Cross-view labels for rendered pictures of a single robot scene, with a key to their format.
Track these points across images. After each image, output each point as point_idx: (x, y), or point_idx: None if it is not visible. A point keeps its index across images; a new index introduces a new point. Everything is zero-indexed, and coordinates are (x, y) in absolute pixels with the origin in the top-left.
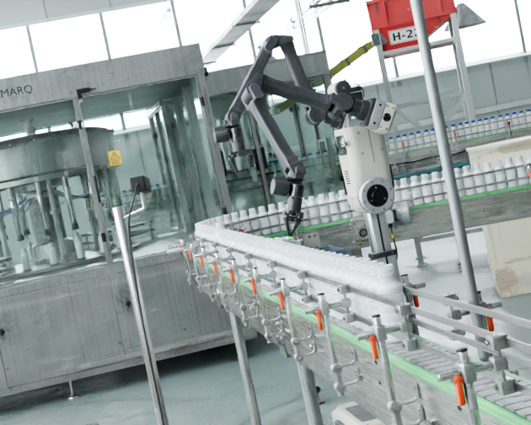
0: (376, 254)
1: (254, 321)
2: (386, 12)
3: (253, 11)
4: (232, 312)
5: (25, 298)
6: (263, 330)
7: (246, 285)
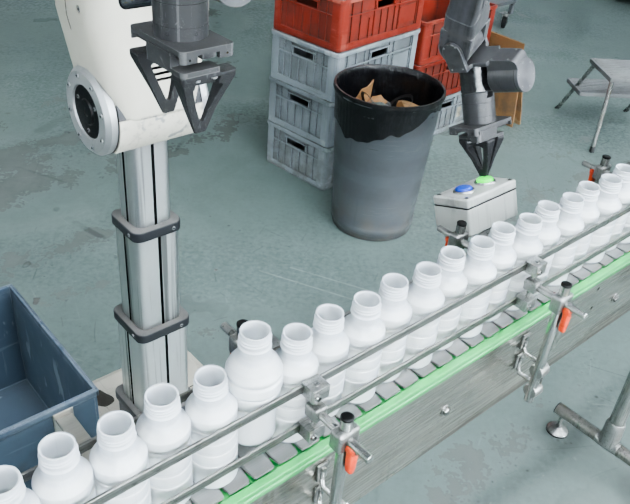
0: (179, 218)
1: (607, 316)
2: None
3: None
4: (390, 477)
5: None
6: None
7: (622, 265)
